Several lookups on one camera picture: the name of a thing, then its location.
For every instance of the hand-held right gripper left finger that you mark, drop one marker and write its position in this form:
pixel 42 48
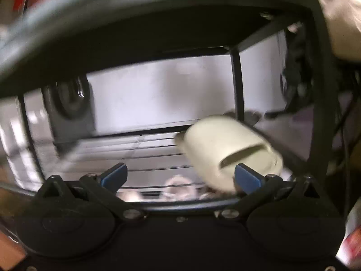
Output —
pixel 114 176

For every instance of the white red plastic bag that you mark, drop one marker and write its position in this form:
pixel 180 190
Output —
pixel 351 223

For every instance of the pale narrow shoe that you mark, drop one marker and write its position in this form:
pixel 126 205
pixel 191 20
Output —
pixel 125 195

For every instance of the grey speaker box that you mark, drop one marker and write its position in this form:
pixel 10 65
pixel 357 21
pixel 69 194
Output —
pixel 70 101

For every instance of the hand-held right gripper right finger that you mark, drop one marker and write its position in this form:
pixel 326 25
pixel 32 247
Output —
pixel 246 177

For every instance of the white pink patterned shoe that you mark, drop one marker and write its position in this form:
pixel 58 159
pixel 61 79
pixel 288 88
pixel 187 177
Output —
pixel 208 195
pixel 177 186

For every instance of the black metal shoe rack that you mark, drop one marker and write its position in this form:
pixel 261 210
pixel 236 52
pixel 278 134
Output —
pixel 237 84

